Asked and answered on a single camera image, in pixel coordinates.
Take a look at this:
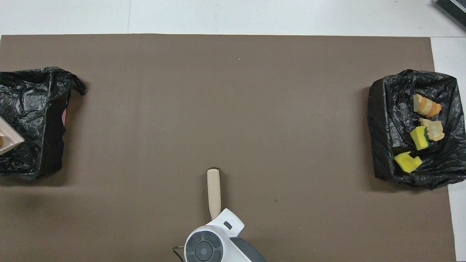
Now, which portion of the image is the brown table mat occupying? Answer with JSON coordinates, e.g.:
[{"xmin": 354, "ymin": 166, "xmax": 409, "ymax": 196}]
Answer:
[{"xmin": 0, "ymin": 34, "xmax": 457, "ymax": 262}]

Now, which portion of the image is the yellow sponge with green pad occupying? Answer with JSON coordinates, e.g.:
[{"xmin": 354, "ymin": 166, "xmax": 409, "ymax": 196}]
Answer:
[{"xmin": 410, "ymin": 126, "xmax": 431, "ymax": 151}]

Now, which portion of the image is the beige plastic dustpan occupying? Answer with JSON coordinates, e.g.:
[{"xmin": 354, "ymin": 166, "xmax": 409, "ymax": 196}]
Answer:
[{"xmin": 0, "ymin": 116, "xmax": 25, "ymax": 156}]

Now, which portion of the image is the large striped croissant piece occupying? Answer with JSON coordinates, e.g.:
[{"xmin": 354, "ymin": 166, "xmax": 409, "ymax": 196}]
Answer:
[{"xmin": 412, "ymin": 94, "xmax": 442, "ymax": 118}]

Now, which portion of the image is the beige hand brush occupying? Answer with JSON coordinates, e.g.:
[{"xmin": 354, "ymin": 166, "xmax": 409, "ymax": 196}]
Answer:
[{"xmin": 206, "ymin": 168, "xmax": 222, "ymax": 221}]

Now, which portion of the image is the dark ribbed device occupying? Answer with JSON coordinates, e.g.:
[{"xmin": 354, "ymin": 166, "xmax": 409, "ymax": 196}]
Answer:
[{"xmin": 433, "ymin": 0, "xmax": 466, "ymax": 31}]

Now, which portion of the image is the black bag lined bin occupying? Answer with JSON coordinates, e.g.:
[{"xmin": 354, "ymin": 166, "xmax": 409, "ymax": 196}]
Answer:
[
  {"xmin": 0, "ymin": 66, "xmax": 87, "ymax": 180},
  {"xmin": 367, "ymin": 69, "xmax": 466, "ymax": 190}
]

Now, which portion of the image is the small flaky croissant piece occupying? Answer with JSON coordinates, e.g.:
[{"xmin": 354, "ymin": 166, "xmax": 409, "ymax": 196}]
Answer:
[{"xmin": 419, "ymin": 118, "xmax": 445, "ymax": 142}]

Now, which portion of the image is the yellow sponge piece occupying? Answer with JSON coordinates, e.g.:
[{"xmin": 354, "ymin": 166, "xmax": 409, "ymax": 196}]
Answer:
[{"xmin": 394, "ymin": 151, "xmax": 423, "ymax": 174}]

